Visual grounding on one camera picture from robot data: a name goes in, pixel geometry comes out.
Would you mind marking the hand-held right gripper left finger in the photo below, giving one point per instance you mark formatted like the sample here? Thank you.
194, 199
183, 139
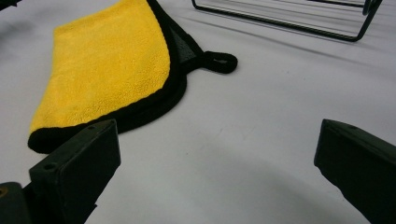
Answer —
77, 168

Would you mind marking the yellow towel with black trim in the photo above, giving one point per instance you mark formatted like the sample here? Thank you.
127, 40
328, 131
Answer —
109, 62

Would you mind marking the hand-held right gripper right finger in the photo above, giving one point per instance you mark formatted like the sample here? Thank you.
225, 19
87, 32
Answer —
361, 168

